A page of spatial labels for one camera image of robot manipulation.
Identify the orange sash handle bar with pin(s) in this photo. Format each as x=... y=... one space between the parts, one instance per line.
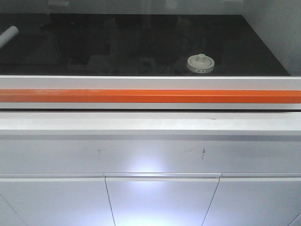
x=149 y=96

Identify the glass jar with white lid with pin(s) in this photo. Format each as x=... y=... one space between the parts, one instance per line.
x=200 y=63

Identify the white paper roll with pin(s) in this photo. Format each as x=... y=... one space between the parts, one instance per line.
x=8 y=35

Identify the white base cabinet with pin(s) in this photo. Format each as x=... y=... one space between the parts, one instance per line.
x=150 y=169

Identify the white fume hood sash frame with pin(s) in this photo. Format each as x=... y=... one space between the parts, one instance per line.
x=151 y=82

